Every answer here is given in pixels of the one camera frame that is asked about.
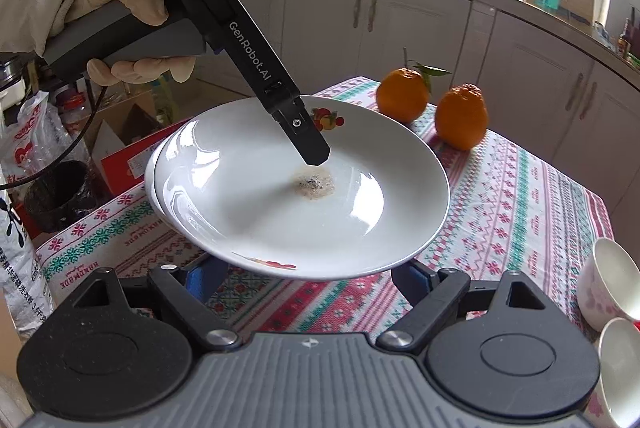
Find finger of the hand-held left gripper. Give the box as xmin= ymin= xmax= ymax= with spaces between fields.
xmin=265 ymin=94 xmax=331 ymax=169

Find black cup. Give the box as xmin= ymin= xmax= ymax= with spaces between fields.
xmin=24 ymin=159 xmax=92 ymax=234

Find printed clear plastic bag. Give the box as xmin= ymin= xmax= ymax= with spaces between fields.
xmin=0 ymin=91 xmax=68 ymax=189

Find red lid jar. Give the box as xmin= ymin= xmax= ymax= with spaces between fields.
xmin=54 ymin=91 xmax=96 ymax=136

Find dark sauce bottle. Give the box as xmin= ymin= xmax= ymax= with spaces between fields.
xmin=617 ymin=7 xmax=633 ymax=56

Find white pink floral bowl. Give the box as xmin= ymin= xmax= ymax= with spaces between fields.
xmin=577 ymin=237 xmax=640 ymax=334
xmin=597 ymin=318 xmax=640 ymax=428

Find printed white sack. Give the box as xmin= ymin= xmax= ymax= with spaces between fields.
xmin=0 ymin=188 xmax=55 ymax=341

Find bumpy orange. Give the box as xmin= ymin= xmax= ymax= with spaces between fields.
xmin=434 ymin=83 xmax=489 ymax=151

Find red cardboard box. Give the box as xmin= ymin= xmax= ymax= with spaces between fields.
xmin=100 ymin=121 xmax=198 ymax=196

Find white kitchen cabinets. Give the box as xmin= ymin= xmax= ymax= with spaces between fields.
xmin=192 ymin=0 xmax=640 ymax=219

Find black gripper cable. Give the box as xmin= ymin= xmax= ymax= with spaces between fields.
xmin=0 ymin=83 xmax=108 ymax=189

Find patterned red green tablecloth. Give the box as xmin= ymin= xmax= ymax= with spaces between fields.
xmin=35 ymin=76 xmax=617 ymax=424

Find orange with leafy stem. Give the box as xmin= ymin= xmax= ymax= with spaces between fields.
xmin=376 ymin=47 xmax=452 ymax=125

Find white fruit print plate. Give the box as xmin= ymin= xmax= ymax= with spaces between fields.
xmin=152 ymin=96 xmax=451 ymax=280
xmin=144 ymin=143 xmax=168 ymax=221

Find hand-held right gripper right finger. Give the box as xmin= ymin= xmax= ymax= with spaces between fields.
xmin=376 ymin=259 xmax=548 ymax=354

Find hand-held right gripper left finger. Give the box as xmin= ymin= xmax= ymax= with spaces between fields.
xmin=70 ymin=253 xmax=241 ymax=351

